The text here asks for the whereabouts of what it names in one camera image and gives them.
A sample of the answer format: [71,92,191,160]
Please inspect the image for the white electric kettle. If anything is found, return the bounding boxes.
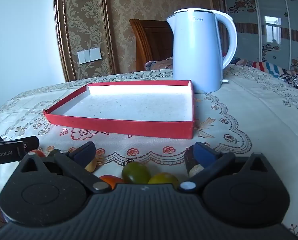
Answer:
[166,9,237,93]

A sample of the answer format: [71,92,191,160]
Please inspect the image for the cream embroidered tablecloth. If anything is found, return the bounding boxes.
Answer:
[0,64,298,235]

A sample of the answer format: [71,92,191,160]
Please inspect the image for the brown wooden chair back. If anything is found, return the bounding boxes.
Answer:
[129,19,174,72]

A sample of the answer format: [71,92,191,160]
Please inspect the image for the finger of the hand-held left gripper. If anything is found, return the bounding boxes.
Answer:
[0,136,40,153]

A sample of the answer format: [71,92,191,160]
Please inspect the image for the colourful striped blanket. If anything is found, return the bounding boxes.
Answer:
[230,57,298,79]

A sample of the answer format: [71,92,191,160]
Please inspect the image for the pink printed pillow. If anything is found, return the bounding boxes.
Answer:
[144,57,174,71]

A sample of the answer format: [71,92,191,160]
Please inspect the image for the green tangerine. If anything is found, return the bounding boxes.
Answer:
[121,162,151,184]
[148,172,180,186]

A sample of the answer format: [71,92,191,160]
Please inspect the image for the red cardboard tray box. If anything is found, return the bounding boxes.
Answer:
[43,80,195,140]

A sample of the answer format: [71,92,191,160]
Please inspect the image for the glass sliding door wardrobe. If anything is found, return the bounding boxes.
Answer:
[222,0,298,67]

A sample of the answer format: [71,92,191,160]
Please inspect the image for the white wall switch panel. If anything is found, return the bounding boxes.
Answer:
[78,47,102,64]

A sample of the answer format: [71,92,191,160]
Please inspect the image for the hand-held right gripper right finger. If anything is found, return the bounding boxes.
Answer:
[177,142,272,193]

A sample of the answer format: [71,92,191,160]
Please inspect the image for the golden wall panel frame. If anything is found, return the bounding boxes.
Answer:
[54,0,118,82]

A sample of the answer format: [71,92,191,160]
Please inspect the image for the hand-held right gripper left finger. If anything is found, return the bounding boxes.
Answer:
[18,141,110,194]

